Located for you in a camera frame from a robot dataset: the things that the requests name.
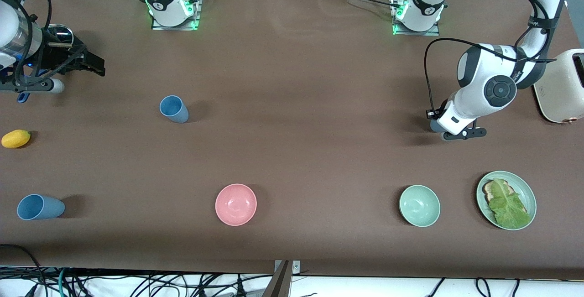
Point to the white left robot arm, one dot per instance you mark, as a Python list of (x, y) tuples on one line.
[(483, 73)]

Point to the dark post under table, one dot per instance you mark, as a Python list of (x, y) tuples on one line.
[(278, 285)]

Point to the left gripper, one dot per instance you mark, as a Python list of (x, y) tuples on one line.
[(442, 108)]

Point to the yellow mango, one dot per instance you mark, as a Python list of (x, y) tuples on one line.
[(16, 138)]

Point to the blue plastic cup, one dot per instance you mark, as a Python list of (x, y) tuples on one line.
[(39, 207), (173, 107)]

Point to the green lettuce leaf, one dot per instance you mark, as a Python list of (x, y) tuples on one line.
[(508, 205)]

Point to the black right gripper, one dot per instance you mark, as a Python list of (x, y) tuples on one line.
[(58, 54)]

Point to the bread slice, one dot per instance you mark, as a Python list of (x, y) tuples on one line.
[(489, 191)]

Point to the mint green plate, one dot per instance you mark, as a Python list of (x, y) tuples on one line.
[(529, 196)]

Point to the pink bowl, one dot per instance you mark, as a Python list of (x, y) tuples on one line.
[(236, 204)]

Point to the silver table edge bracket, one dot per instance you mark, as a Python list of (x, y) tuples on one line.
[(295, 266)]

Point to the mint green bowl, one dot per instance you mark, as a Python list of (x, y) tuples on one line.
[(419, 205)]

